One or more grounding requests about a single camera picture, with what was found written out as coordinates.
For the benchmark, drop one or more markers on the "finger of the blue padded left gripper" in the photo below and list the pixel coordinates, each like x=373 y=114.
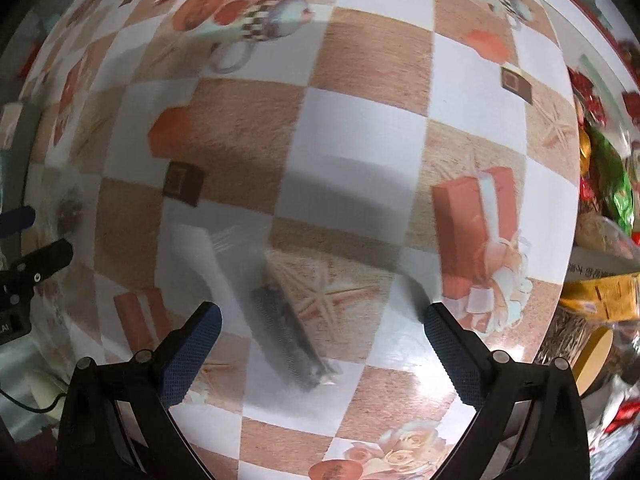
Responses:
x=16 y=220

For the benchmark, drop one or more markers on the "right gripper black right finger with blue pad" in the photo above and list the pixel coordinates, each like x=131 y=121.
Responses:
x=462 y=354

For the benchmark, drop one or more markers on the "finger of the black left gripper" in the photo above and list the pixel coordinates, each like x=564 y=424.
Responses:
x=42 y=263

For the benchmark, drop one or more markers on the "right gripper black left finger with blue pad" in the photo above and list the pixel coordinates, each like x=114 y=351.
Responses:
x=183 y=352

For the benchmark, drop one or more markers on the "dark stick clear wrapper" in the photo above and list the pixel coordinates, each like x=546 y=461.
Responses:
x=233 y=268

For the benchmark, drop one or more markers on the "round wooden lid container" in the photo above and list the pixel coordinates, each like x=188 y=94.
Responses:
x=584 y=344

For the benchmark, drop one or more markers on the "yellow snack box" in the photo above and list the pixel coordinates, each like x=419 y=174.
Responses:
x=608 y=300

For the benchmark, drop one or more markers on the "green foil snack bag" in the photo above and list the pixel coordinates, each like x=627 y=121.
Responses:
x=613 y=181

